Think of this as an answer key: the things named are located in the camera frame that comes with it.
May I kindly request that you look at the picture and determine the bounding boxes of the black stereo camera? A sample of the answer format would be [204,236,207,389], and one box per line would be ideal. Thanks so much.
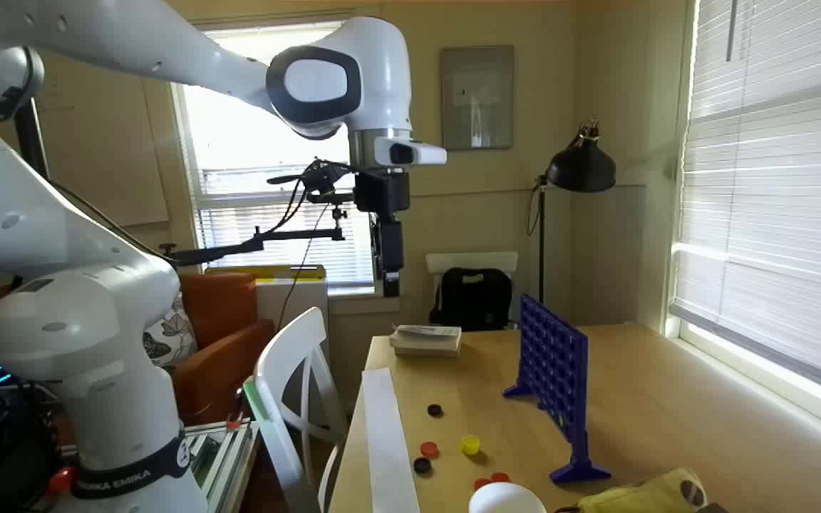
[306,188,355,209]

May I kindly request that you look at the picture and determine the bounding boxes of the white window blinds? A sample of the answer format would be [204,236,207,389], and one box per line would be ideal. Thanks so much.
[668,0,821,409]

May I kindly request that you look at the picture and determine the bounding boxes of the yellow cloth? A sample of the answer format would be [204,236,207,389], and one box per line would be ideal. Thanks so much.
[575,466,713,513]

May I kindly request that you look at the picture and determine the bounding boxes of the black floor lamp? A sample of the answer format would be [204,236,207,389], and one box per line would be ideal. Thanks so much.
[524,120,619,308]

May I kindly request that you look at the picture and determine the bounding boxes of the white board yellow edge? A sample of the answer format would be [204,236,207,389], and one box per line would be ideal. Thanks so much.
[254,266,330,332]

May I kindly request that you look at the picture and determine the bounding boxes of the white paper strip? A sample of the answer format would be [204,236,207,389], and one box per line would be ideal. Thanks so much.
[358,366,422,513]

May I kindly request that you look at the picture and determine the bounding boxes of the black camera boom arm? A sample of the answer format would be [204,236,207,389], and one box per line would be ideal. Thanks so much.
[157,204,348,269]

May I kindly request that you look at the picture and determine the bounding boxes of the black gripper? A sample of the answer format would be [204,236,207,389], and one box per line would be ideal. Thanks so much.
[351,168,412,301]

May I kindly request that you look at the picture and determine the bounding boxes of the blue connect four grid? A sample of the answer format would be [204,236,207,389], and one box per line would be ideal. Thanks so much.
[501,295,615,487]

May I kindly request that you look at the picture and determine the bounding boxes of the white wooden chair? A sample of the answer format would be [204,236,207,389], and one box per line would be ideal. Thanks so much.
[239,305,348,513]

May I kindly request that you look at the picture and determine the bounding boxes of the white paper cup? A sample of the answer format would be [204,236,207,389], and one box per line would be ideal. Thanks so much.
[467,479,546,513]

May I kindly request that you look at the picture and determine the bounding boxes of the black backpack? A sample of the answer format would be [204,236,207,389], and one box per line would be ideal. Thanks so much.
[428,266,517,335]

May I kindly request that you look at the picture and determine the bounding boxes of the orange armchair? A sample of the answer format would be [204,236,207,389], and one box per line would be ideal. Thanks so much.
[169,269,279,427]

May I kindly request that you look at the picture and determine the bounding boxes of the red round knob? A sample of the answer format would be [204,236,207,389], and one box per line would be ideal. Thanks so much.
[46,466,76,500]

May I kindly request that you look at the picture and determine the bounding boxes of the patterned cushion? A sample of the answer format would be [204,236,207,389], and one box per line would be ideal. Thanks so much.
[143,295,200,372]

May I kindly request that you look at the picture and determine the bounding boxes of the wall picture frame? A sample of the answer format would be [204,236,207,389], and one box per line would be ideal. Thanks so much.
[440,43,517,155]

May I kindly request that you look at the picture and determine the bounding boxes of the white rectangular box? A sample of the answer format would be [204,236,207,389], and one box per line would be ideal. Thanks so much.
[387,322,465,359]

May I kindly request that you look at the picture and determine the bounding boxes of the bright uncovered window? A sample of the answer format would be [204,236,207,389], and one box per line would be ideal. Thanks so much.
[174,24,375,295]

